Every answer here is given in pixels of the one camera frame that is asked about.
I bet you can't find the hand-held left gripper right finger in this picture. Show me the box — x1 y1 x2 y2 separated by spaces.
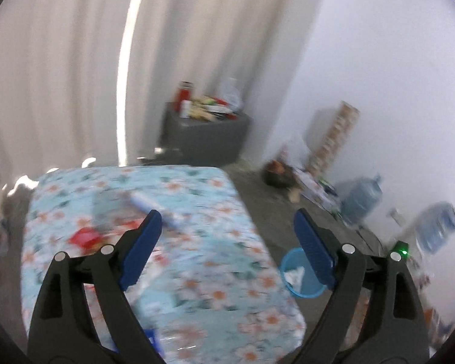
293 208 431 364

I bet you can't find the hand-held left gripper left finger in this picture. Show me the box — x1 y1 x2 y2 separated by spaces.
26 209 167 364

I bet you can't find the blue plastic wastebasket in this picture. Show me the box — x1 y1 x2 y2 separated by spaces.
280 248 327 298

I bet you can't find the red white plastic bag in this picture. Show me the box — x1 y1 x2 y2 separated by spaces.
66 218 145 253

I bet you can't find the blue jug on dispenser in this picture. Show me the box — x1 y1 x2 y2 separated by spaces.
415 202 455 254

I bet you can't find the white printed cardboard box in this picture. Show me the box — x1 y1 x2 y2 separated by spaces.
294 167 342 213

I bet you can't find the blue water jug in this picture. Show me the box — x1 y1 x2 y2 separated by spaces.
341 174 383 224

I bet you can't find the blue floral blanket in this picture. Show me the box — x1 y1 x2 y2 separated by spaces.
21 165 307 364

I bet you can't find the checkered patterned roll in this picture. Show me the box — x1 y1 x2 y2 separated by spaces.
307 101 361 177

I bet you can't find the grey cabinet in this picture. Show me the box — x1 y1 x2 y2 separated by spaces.
160 102 253 167

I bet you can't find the pile of snack packets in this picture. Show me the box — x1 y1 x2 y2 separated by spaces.
190 95 239 121

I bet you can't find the red thermos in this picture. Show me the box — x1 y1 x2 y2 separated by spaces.
177 81 194 112

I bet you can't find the clear plastic bag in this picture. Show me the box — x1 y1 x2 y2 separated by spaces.
218 78 245 110

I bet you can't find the beige curtain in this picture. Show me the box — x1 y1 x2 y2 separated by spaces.
0 0 327 198

